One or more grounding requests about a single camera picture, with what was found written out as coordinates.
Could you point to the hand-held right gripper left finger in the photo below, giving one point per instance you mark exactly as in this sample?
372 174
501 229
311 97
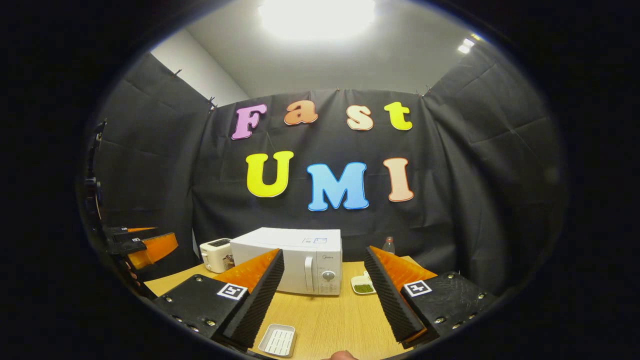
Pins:
257 305

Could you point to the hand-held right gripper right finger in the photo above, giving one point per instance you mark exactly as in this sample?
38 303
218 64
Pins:
392 305

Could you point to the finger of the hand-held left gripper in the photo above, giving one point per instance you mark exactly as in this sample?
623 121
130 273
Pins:
120 231
127 246

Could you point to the white microwave oven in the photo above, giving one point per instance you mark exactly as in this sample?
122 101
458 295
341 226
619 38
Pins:
295 240

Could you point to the white divided dish of beans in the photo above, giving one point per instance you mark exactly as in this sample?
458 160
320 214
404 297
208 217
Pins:
363 287

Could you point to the white ribbed tray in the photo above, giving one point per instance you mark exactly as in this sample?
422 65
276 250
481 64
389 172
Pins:
278 341

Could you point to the clear bottle with red label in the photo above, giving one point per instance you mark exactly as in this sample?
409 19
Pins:
388 246

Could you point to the white toaster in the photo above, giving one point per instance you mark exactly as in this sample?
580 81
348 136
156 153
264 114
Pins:
215 255

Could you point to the black backdrop cloth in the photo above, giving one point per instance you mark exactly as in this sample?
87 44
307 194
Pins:
475 175

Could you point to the small ceiling light panel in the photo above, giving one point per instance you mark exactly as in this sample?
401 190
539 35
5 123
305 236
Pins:
465 47

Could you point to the large ceiling light panel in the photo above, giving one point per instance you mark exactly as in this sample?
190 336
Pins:
315 17

